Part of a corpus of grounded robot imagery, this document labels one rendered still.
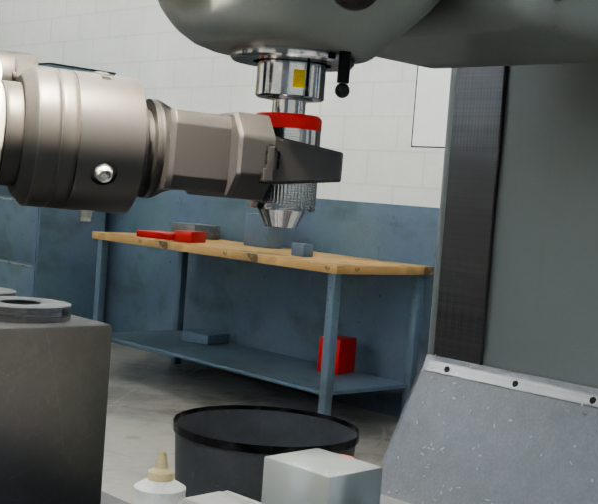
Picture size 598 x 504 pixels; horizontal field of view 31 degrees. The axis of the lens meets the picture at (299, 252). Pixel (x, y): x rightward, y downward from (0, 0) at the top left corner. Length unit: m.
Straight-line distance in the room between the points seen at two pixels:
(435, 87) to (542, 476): 5.21
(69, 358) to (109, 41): 7.71
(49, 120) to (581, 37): 0.39
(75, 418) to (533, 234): 0.46
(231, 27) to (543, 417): 0.51
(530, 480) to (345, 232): 5.53
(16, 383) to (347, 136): 5.70
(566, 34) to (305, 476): 0.36
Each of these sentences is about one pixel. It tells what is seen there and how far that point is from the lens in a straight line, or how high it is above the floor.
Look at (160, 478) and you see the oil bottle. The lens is 0.85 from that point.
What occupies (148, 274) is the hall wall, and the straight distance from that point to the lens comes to 7.99.
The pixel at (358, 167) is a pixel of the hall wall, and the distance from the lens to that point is 6.48.
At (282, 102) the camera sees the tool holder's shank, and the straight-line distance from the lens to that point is 0.75.
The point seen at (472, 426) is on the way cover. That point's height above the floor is 1.01.
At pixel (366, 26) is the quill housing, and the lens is 0.72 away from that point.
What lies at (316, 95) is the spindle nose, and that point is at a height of 1.28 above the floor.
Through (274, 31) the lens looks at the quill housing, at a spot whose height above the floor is 1.31.
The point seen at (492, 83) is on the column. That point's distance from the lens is 1.11.
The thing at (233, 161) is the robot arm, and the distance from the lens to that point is 0.69.
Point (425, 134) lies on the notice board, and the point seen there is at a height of 1.60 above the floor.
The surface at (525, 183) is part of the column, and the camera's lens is 1.08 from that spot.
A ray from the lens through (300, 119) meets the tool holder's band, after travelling 0.74.
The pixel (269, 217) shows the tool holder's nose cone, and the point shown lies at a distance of 0.75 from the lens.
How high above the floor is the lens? 1.21
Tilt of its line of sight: 3 degrees down
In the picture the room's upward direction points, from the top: 4 degrees clockwise
